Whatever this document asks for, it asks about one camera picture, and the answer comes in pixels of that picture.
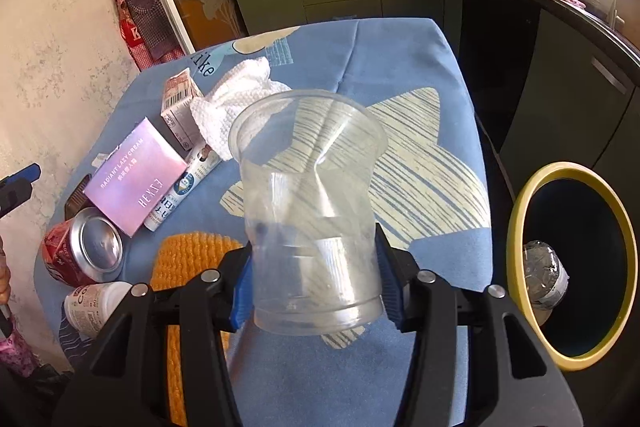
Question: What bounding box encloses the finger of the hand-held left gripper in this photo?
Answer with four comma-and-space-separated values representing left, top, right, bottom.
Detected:
0, 163, 42, 218

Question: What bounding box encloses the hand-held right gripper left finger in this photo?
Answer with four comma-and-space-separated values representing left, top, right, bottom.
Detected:
52, 239, 261, 427

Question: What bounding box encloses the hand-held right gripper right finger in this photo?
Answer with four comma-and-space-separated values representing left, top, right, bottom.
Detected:
372, 224, 586, 427

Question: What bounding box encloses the orange corrugated sponge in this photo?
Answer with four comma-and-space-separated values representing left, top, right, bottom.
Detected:
150, 232, 246, 415

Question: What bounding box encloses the clear plastic cup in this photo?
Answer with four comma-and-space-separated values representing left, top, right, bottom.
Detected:
227, 89, 388, 338

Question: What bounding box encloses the white toothpaste tube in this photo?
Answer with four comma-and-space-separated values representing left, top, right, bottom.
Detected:
143, 146, 223, 233

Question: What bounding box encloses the yellow-rimmed bin with black bag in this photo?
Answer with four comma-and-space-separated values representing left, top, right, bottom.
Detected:
506, 162, 628, 373

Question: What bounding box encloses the small white drink bottle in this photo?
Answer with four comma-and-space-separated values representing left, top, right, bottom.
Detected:
63, 282, 133, 340

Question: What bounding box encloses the small pink drink carton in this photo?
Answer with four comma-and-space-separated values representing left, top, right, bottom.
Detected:
160, 68, 206, 152

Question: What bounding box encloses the person's left forearm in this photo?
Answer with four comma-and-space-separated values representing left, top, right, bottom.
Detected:
0, 307, 38, 378

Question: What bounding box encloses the red soda can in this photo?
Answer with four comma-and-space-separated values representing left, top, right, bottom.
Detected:
40, 207, 125, 285

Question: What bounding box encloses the pink cardboard box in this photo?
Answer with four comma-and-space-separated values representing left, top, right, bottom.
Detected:
82, 117, 188, 238

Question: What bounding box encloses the clear plastic bottle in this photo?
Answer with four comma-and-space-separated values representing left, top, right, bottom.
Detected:
522, 241, 571, 310

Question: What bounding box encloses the white paper towel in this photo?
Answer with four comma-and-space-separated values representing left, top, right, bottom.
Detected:
189, 57, 292, 162

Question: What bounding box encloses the blue star-print tablecloth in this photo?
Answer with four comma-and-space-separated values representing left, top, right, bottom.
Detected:
32, 18, 493, 427

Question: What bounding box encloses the black bag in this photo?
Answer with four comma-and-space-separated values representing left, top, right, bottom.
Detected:
0, 357, 76, 427

